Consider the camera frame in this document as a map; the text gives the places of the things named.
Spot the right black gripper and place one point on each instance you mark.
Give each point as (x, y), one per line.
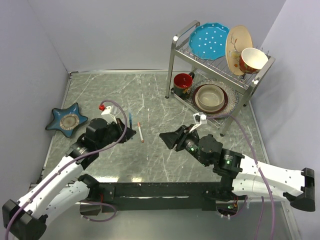
(170, 138)

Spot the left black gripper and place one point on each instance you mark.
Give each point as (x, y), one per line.
(120, 127)

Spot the white orange-tipped marker pen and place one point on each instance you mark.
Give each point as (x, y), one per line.
(141, 134)

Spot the blue marker pen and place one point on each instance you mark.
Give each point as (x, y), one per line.
(130, 120)

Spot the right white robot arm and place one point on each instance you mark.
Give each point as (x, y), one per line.
(241, 175)

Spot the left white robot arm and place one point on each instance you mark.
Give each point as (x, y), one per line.
(28, 217)

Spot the beige bowl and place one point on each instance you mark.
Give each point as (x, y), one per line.
(210, 96)

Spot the red black mug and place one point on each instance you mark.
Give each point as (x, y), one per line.
(182, 84)

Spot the steel dish rack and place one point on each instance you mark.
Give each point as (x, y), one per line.
(243, 85)

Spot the blue star-shaped dish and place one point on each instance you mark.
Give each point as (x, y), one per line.
(66, 120)

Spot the dark red plate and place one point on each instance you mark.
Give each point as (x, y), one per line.
(200, 100)

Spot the blue polka-dot plate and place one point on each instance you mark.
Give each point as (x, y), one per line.
(208, 41)

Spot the red white bowl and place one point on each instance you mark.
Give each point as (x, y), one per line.
(252, 60)

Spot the cream floral plate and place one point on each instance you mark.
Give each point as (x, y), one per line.
(238, 39)

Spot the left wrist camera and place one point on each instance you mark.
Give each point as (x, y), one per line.
(108, 113)

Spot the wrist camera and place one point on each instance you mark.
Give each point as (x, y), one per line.
(108, 113)
(199, 119)

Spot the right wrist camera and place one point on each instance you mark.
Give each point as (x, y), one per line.
(199, 119)

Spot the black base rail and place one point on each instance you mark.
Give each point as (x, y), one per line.
(135, 196)

